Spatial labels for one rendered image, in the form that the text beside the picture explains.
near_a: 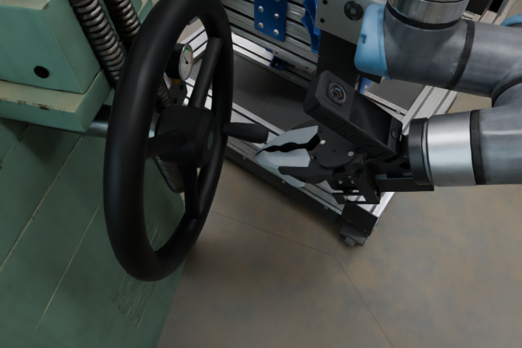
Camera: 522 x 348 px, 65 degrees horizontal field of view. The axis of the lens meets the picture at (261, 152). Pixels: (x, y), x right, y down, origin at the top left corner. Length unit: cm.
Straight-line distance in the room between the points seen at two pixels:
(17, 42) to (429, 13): 36
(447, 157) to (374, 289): 84
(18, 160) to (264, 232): 87
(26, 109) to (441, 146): 38
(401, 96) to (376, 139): 93
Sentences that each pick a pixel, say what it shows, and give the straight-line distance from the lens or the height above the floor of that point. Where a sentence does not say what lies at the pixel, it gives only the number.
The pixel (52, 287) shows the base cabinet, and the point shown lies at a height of 60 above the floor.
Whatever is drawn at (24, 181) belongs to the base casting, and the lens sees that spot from 52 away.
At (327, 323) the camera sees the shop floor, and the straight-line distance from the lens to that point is 118.
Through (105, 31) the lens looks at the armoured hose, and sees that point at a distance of 39.
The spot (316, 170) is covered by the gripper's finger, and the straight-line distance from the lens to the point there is 46.
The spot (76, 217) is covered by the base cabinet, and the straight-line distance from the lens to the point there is 63.
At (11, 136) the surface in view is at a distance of 49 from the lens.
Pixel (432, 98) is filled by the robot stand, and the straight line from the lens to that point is 136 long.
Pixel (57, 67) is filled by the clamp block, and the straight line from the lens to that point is 39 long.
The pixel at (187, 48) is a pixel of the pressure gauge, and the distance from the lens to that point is 73.
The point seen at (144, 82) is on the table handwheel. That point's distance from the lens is 29.
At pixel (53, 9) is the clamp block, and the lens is 36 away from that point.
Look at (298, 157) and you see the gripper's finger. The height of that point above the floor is 75.
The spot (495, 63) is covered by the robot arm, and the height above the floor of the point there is 86.
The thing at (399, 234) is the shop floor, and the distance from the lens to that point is 132.
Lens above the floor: 114
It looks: 54 degrees down
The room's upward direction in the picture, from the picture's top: straight up
